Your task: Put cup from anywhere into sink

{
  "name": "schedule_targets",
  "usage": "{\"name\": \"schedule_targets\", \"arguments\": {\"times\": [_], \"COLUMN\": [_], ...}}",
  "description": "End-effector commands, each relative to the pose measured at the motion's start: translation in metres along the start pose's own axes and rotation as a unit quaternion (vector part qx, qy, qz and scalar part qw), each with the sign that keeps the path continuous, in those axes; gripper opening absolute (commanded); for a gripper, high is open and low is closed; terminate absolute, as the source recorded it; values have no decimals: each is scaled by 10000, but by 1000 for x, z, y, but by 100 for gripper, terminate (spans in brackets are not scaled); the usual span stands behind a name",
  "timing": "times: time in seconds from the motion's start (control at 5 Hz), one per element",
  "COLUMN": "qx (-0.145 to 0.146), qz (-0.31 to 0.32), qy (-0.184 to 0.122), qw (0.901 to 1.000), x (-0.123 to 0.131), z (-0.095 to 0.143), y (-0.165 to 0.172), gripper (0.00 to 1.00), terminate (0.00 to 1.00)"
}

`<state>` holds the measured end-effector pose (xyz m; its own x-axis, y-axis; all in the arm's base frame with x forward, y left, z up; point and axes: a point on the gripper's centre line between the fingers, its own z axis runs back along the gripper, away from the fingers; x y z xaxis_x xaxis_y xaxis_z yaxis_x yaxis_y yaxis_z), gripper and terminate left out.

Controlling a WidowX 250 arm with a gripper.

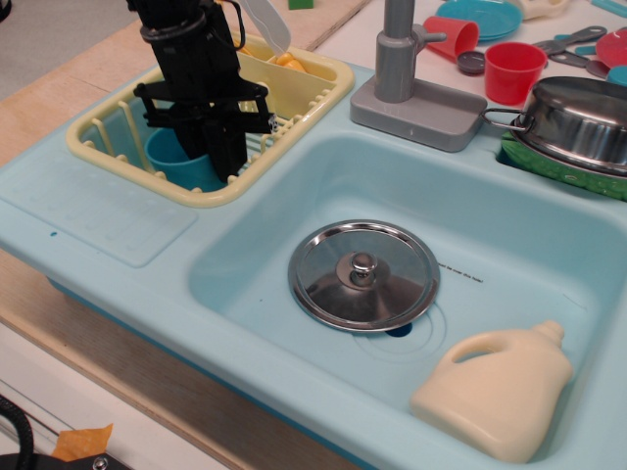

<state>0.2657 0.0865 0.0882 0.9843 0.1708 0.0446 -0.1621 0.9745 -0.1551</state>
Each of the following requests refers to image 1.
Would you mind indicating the blue plastic plate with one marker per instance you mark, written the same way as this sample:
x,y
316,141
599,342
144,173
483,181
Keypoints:
x,y
495,19

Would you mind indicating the upright red plastic cup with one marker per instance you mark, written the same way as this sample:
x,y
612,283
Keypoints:
x,y
511,69

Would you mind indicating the grey toy utensil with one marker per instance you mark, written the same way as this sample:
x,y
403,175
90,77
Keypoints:
x,y
557,46

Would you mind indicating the stainless steel pot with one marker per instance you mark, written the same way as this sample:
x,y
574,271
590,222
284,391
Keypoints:
x,y
575,121

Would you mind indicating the orange tape piece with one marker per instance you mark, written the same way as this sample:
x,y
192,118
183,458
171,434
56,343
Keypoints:
x,y
76,444

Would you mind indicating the small grey round lid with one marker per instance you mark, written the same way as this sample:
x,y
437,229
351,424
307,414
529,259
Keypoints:
x,y
471,63

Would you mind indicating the grey toy faucet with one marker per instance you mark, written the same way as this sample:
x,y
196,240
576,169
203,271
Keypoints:
x,y
394,101

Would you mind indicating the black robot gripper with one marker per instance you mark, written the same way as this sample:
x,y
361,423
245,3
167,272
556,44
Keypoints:
x,y
202,95

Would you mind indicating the red plastic plate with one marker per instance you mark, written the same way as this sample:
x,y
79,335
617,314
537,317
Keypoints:
x,y
611,49

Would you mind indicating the cream toy item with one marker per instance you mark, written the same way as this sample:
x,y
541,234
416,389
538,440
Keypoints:
x,y
533,9

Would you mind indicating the blue plastic cup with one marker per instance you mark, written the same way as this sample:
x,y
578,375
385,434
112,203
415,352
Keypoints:
x,y
165,154

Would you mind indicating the green block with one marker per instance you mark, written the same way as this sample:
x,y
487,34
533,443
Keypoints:
x,y
300,4

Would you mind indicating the shiny steel pot lid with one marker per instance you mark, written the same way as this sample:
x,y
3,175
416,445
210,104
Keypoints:
x,y
364,276

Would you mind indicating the yellow plastic utensil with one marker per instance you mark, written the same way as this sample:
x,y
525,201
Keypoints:
x,y
288,61

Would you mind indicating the cream toy detergent bottle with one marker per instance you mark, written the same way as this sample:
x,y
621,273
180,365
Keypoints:
x,y
497,391

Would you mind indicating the tipped red plastic cup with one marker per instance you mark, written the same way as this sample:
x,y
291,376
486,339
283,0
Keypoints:
x,y
461,36

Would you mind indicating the white plastic spatula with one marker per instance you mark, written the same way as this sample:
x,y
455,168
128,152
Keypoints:
x,y
270,25

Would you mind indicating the yellow plastic dish rack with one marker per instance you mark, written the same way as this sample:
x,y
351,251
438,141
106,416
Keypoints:
x,y
113,134

